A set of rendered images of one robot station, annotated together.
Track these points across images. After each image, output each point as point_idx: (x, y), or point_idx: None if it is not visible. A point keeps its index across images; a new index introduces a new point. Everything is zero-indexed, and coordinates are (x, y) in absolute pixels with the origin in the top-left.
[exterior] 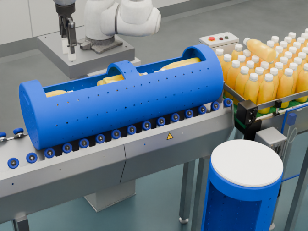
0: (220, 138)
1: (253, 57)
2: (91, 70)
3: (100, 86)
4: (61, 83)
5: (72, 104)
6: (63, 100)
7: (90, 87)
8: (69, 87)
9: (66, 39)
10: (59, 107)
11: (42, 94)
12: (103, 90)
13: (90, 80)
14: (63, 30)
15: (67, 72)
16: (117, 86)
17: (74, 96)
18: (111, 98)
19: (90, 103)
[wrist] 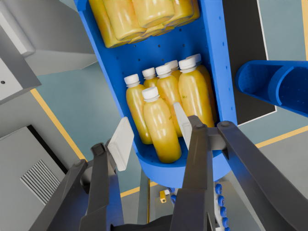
0: None
1: None
2: (10, 44)
3: (212, 35)
4: (119, 110)
5: (232, 99)
6: (230, 118)
7: (214, 59)
8: (116, 93)
9: (120, 152)
10: (235, 121)
11: (223, 157)
12: (218, 29)
13: (99, 52)
14: (118, 195)
15: (29, 89)
16: None
17: (226, 98)
18: (222, 13)
19: (228, 62)
